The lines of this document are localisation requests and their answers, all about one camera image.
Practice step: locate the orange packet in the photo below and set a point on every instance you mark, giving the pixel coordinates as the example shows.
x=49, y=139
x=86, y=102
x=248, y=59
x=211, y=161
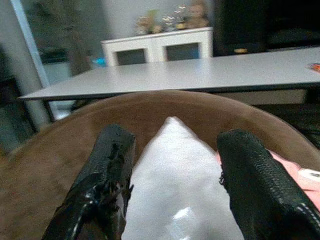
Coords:
x=314, y=67

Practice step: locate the pink cloth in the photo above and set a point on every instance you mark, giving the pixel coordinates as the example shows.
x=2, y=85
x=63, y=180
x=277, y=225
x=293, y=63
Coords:
x=297, y=175

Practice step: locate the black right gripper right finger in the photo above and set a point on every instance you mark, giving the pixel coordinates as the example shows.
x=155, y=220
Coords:
x=257, y=185

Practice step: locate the brown teddy bear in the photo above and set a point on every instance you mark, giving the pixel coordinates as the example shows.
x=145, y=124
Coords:
x=197, y=15

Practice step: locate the white small card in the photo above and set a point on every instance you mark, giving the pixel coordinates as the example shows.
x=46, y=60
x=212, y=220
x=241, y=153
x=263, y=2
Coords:
x=310, y=175

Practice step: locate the blue small object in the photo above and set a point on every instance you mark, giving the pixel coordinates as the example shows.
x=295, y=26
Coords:
x=100, y=61

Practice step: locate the dried flower arrangement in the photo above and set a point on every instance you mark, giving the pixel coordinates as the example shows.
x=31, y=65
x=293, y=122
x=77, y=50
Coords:
x=162, y=21

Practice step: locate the grey long table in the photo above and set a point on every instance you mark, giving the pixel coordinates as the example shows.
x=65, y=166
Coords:
x=190, y=72

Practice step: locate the dark television unit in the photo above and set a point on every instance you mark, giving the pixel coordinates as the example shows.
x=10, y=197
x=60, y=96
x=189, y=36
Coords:
x=267, y=25

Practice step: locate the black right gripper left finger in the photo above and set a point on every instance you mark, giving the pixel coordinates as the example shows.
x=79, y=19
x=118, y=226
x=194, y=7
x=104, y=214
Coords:
x=105, y=180

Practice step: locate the white sideboard cabinet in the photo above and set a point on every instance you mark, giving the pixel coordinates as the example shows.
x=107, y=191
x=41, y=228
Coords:
x=160, y=47

